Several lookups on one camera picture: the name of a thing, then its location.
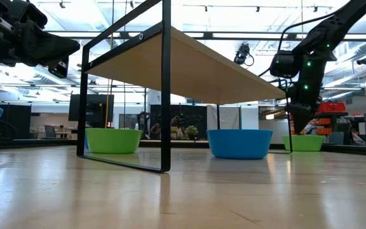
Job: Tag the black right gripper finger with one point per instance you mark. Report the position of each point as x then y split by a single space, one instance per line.
300 119

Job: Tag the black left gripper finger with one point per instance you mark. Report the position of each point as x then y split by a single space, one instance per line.
52 47

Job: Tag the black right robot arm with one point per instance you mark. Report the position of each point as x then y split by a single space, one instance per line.
335 25

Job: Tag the person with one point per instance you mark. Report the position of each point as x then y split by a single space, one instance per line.
311 128

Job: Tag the orange storage bin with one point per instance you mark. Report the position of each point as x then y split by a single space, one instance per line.
325 121
325 131

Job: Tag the red storage bin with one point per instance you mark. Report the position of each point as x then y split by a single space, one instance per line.
332 107

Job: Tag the black storage rack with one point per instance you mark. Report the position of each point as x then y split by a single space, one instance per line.
332 114

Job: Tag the white partition panel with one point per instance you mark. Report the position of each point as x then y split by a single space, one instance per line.
230 116

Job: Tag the black monitor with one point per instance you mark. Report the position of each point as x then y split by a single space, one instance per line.
98 109

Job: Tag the grey chair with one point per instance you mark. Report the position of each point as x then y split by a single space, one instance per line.
49 131

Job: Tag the small potted plant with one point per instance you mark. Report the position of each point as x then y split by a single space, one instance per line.
192 131

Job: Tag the wooden shelf riser black legs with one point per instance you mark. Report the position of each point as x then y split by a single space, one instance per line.
195 73

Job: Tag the black partition panel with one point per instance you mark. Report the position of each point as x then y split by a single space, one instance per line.
186 111

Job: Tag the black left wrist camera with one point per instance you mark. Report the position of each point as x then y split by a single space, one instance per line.
29 12

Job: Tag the black aluminium rig frame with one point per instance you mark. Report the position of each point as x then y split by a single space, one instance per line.
354 149

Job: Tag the black ceiling camera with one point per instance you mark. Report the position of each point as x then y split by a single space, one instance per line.
364 60

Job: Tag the black overhead camera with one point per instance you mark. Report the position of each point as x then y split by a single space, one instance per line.
241 54

